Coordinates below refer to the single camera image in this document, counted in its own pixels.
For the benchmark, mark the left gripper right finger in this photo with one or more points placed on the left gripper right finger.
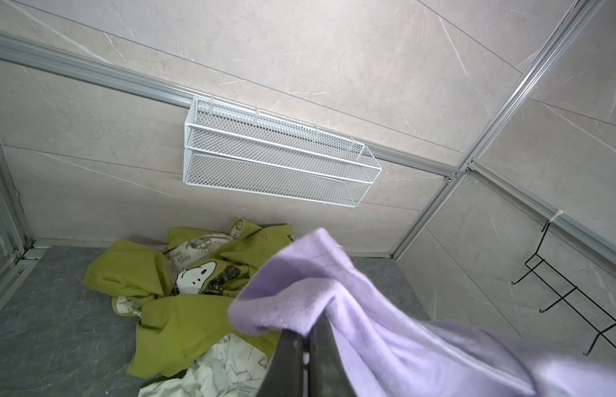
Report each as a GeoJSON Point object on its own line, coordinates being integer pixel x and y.
{"type": "Point", "coordinates": [325, 371]}

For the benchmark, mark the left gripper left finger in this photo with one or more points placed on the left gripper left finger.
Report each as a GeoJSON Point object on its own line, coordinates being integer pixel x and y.
{"type": "Point", "coordinates": [285, 375]}

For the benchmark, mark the purple cloth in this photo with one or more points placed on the purple cloth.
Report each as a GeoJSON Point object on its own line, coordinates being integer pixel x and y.
{"type": "Point", "coordinates": [386, 353]}

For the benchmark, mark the white cloth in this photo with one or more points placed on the white cloth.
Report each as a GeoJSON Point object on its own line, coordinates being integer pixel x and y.
{"type": "Point", "coordinates": [232, 367]}

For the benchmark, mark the green printed shirt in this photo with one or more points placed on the green printed shirt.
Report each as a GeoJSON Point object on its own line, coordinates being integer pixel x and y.
{"type": "Point", "coordinates": [181, 295]}

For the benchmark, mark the white wire mesh basket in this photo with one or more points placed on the white wire mesh basket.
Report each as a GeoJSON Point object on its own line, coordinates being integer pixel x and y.
{"type": "Point", "coordinates": [231, 147]}

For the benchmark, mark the black wire hook rack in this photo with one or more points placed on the black wire hook rack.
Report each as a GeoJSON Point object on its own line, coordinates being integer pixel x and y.
{"type": "Point", "coordinates": [567, 293]}

